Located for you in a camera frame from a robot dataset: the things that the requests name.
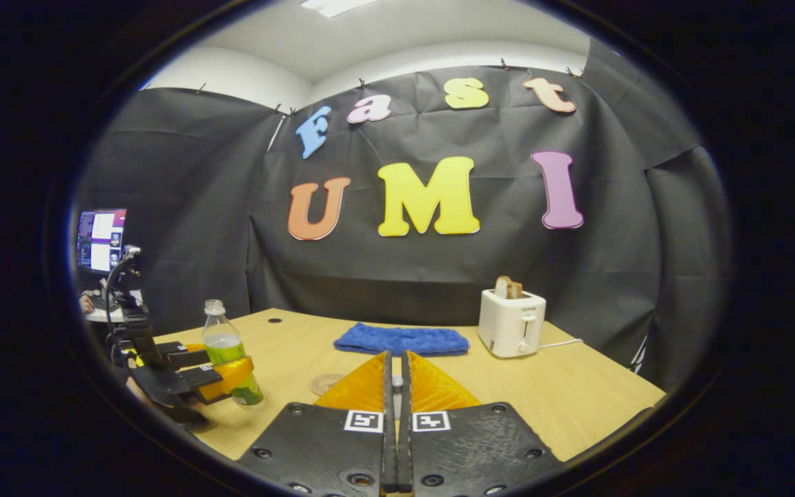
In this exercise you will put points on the round wooden coaster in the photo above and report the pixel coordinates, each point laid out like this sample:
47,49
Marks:
325,384

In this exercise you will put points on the white side table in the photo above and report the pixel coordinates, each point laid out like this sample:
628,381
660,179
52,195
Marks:
104,314

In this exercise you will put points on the white toaster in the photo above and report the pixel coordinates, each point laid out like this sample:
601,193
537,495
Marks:
508,324

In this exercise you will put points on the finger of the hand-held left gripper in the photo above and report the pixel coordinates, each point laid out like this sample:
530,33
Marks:
187,357
197,378

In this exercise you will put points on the brown toast slice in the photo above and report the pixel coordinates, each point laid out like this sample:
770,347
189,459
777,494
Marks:
515,290

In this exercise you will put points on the blue folded towel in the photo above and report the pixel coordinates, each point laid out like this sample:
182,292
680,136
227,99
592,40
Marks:
401,339

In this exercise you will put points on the ceiling light panel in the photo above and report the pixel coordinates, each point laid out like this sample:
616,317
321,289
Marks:
339,5

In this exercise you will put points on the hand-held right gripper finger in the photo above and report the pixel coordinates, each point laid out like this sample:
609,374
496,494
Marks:
406,442
389,442

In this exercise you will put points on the computer monitor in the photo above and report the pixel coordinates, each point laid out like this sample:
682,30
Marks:
102,240

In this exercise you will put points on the white teacup lid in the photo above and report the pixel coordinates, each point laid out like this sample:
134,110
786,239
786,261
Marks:
397,384

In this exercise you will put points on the pale toast slice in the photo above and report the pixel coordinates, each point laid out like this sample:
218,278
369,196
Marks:
501,286

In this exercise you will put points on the black backdrop cloth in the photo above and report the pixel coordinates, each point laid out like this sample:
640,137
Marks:
439,269

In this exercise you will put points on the clear water bottle green label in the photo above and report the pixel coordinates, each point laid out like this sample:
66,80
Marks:
225,348

